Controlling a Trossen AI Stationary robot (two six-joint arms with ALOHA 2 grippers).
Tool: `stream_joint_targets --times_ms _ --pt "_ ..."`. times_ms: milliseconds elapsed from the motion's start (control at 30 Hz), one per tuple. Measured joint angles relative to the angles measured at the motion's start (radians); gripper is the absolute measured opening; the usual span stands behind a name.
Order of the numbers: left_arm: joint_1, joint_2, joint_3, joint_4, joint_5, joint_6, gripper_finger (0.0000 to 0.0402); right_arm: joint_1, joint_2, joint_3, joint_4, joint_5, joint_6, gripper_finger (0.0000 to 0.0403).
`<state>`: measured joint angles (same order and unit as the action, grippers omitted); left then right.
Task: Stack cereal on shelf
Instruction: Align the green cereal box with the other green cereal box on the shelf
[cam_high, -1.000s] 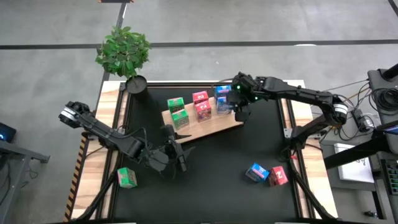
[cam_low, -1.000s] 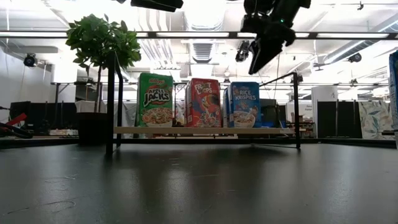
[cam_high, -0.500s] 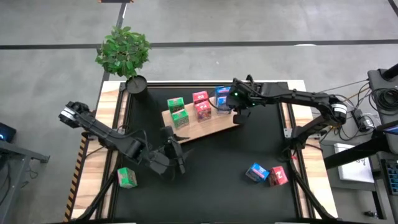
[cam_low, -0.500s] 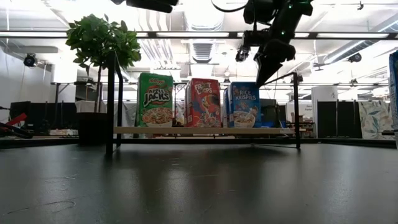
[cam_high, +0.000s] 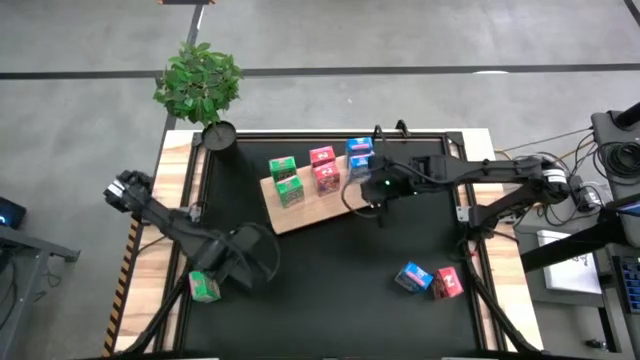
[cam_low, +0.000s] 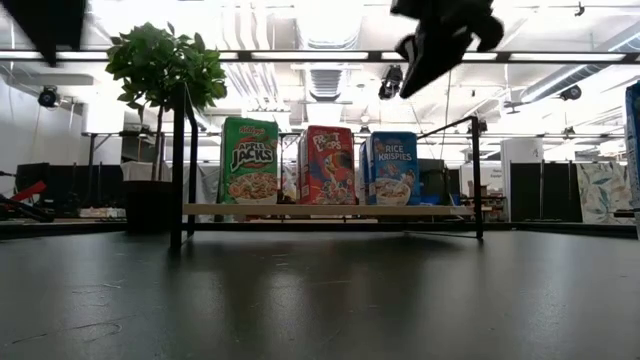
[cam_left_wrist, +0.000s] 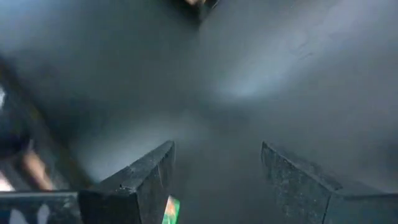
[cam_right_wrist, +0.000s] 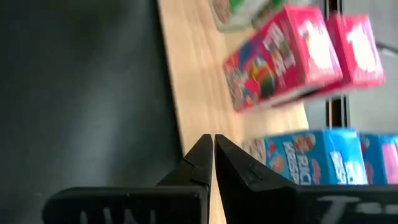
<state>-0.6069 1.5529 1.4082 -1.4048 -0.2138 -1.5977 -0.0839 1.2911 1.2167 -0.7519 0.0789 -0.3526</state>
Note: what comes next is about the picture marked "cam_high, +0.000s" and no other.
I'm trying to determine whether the white sheet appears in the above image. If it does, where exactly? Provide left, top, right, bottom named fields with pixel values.
left=536, top=229, right=603, bottom=295

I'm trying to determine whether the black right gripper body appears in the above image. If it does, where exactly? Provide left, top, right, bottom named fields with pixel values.
left=382, top=155, right=422, bottom=208

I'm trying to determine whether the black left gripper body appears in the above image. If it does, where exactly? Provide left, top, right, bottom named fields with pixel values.
left=192, top=224, right=254, bottom=281

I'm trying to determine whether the black frame strut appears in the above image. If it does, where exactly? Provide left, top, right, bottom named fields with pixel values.
left=462, top=252, right=539, bottom=356
left=119, top=279, right=194, bottom=356

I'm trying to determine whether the red Froot Loops cereal box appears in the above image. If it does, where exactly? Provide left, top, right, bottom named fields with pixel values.
left=308, top=145, right=337, bottom=169
left=431, top=265, right=465, bottom=301
left=312, top=162, right=342, bottom=196

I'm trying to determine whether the black pole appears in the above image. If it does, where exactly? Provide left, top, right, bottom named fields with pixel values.
left=614, top=102, right=640, bottom=129

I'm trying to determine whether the black power brick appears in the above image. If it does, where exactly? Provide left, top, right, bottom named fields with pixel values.
left=569, top=175, right=597, bottom=212

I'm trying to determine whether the wooden shelf with black frame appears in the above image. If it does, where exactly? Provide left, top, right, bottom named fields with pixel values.
left=258, top=153, right=375, bottom=236

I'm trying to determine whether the black slanted bar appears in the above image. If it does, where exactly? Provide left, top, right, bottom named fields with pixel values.
left=519, top=207, right=640, bottom=274

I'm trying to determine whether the dark blue screen device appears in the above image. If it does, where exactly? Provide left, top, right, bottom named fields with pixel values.
left=0, top=196, right=27, bottom=230

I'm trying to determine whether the grey desk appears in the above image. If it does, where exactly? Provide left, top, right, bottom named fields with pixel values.
left=0, top=224, right=81, bottom=360

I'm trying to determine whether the coiled black cable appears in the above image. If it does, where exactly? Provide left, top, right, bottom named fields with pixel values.
left=597, top=141, right=640, bottom=177

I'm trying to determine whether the yellow black hazard strip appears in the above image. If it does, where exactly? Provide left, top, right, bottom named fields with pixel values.
left=102, top=215, right=140, bottom=357

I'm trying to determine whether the green potted plant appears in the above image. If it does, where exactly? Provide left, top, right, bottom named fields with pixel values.
left=152, top=41, right=245, bottom=152

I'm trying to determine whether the black keypad with blue keys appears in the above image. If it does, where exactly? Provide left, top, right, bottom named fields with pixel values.
left=612, top=254, right=640, bottom=315

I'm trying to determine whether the green Apple Jacks cereal box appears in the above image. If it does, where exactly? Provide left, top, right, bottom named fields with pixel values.
left=188, top=270, right=222, bottom=304
left=268, top=155, right=298, bottom=182
left=274, top=174, right=305, bottom=208

